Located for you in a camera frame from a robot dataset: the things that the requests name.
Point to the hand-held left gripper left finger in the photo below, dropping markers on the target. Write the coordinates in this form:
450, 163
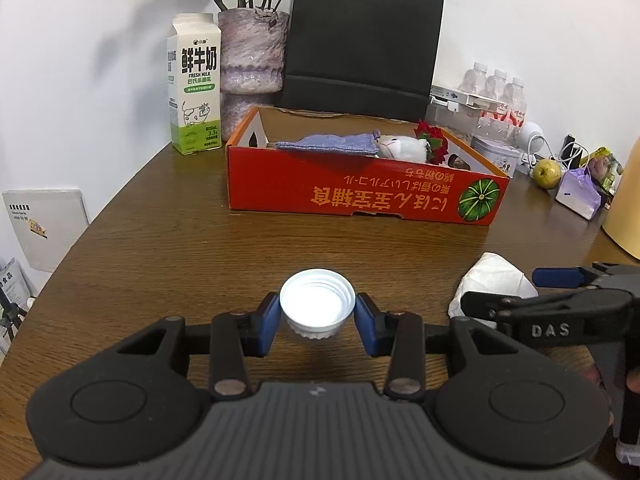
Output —
270, 322

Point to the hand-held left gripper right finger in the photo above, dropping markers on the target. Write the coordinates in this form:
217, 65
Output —
367, 327

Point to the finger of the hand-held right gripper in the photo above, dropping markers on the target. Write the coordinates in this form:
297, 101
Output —
480, 305
557, 277

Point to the white tissue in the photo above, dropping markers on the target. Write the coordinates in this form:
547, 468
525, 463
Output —
495, 275

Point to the white bottle cap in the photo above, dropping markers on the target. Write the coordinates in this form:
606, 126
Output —
317, 300

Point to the red cardboard box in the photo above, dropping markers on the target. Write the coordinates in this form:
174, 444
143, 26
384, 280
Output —
320, 185

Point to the red artificial rose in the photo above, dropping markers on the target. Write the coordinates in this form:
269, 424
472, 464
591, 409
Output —
432, 135

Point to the white yellow plush alpaca toy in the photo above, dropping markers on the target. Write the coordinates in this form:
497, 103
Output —
400, 147

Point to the person's right hand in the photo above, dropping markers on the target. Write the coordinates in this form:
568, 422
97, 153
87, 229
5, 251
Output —
634, 380

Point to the purple tissue pack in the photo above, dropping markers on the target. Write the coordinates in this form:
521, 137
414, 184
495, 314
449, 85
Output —
580, 195

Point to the yellow thermos jug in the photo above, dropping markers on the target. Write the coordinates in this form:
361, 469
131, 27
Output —
627, 210

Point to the yellow green apple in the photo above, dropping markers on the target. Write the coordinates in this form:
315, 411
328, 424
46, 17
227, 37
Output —
547, 174

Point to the yellow snack packet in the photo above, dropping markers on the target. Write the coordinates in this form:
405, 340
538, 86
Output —
607, 167

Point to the black power adapter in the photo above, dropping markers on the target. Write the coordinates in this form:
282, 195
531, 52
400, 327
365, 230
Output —
570, 150

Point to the pale tin box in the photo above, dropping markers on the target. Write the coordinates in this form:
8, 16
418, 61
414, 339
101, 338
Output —
495, 152

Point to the small white fan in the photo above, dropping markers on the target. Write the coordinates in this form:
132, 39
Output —
530, 132

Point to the clear water bottle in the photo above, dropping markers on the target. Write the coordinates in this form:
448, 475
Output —
495, 85
515, 102
472, 80

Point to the clear seed container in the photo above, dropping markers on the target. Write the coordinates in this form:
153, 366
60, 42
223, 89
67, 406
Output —
452, 120

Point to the white board with sticker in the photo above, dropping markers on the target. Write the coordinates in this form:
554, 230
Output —
55, 230

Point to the white green milk carton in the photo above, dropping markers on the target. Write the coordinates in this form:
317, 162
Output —
195, 90

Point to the white food bag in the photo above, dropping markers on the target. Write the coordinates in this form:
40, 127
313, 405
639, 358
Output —
15, 275

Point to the mottled purple vase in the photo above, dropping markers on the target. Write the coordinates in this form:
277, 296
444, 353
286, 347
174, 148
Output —
250, 60

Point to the black paper bag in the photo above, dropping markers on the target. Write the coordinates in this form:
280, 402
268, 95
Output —
360, 45

